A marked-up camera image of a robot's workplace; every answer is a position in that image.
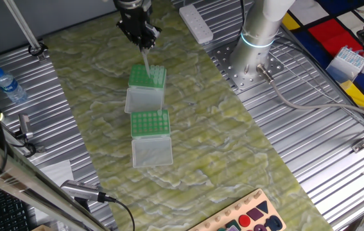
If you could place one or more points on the aluminium frame beam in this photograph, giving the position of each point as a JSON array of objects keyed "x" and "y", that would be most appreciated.
[{"x": 14, "y": 173}]

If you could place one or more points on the colourful Mondrian pattern cloth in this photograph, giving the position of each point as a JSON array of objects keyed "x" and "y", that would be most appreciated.
[{"x": 326, "y": 35}]

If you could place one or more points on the lilac block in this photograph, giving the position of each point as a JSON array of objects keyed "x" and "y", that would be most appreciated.
[{"x": 233, "y": 229}]

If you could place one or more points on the black keyboard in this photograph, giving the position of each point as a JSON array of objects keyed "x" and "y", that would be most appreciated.
[{"x": 5, "y": 211}]

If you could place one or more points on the clear water bottle blue cap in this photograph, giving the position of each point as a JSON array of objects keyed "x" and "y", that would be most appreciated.
[{"x": 10, "y": 86}]

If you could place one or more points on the purple round block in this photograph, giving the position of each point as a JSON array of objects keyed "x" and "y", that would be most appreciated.
[{"x": 260, "y": 228}]

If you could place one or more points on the silver camera with black mount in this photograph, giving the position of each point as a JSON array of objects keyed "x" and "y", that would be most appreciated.
[{"x": 79, "y": 190}]

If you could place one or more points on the white paper sheet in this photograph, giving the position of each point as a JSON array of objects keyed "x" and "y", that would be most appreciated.
[{"x": 58, "y": 173}]

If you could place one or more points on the aluminium pole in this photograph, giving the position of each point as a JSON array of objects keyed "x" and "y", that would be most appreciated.
[{"x": 22, "y": 24}]

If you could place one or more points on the small silver camera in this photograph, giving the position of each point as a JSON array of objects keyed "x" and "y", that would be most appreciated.
[{"x": 25, "y": 125}]

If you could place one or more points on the green rack pipette tip box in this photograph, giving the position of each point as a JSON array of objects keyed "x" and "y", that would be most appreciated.
[
  {"x": 143, "y": 101},
  {"x": 151, "y": 152}
]

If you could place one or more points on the navy triangle block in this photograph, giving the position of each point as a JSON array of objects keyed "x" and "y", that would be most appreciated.
[{"x": 263, "y": 206}]

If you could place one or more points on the wooden shape sorter board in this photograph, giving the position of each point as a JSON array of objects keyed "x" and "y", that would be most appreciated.
[{"x": 258, "y": 200}]

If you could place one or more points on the red circle block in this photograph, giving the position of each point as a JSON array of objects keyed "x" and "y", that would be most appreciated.
[{"x": 244, "y": 220}]

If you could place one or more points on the white power strip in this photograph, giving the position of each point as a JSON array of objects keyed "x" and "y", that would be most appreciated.
[{"x": 196, "y": 24}]

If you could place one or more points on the green marble pattern mat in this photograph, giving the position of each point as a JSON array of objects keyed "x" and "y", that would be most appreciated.
[{"x": 207, "y": 144}]

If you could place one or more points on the silver perforated base plate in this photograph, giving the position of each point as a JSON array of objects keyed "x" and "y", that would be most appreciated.
[{"x": 249, "y": 83}]

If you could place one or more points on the dark teal block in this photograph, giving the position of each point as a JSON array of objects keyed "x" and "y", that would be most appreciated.
[{"x": 233, "y": 223}]

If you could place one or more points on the navy rounded block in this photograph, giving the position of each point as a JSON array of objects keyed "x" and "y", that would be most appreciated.
[{"x": 267, "y": 224}]

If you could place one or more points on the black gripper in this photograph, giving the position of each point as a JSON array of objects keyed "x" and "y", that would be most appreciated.
[{"x": 133, "y": 22}]

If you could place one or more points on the small tan cardboard box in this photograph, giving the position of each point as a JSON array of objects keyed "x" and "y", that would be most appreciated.
[{"x": 42, "y": 228}]

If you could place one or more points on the white pipette tip box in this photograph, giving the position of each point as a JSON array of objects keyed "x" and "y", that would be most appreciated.
[{"x": 348, "y": 61}]

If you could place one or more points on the purple square block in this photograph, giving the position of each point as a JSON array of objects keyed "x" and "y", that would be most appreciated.
[{"x": 255, "y": 214}]

